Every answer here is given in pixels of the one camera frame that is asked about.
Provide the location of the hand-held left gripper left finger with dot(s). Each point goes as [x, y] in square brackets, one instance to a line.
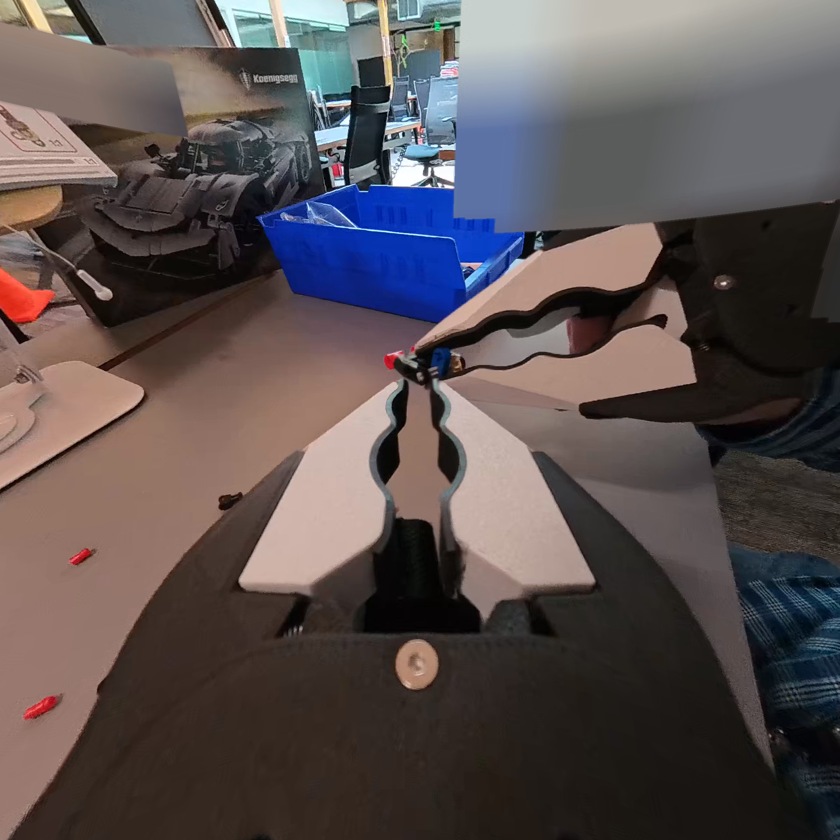
[315, 518]

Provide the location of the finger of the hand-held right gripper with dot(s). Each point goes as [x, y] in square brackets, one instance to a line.
[564, 262]
[630, 367]

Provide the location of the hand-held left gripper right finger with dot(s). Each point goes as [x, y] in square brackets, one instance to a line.
[525, 518]

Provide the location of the black lego gear assembly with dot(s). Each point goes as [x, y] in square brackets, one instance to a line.
[420, 364]

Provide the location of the person's right forearm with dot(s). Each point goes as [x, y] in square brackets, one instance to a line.
[787, 433]

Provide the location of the small black lego connector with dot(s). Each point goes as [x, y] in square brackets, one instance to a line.
[229, 501]

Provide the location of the red lego pin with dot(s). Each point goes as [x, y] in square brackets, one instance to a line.
[41, 707]

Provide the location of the black lego set box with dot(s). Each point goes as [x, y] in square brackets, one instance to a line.
[216, 164]

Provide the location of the lego instruction booklet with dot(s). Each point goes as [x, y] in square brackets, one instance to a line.
[46, 151]

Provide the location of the person's right hand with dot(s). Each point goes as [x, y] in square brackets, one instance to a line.
[587, 334]

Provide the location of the blue plastic bin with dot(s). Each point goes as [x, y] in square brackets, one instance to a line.
[380, 262]

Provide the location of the teal seat office chair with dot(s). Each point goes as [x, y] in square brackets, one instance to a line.
[430, 131]

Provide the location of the black mesh office chair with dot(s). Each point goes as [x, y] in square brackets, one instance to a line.
[364, 131]

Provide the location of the person's plaid shirt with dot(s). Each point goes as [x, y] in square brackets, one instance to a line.
[794, 656]

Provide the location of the red and black handheld tool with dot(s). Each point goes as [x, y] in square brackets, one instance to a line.
[23, 302]

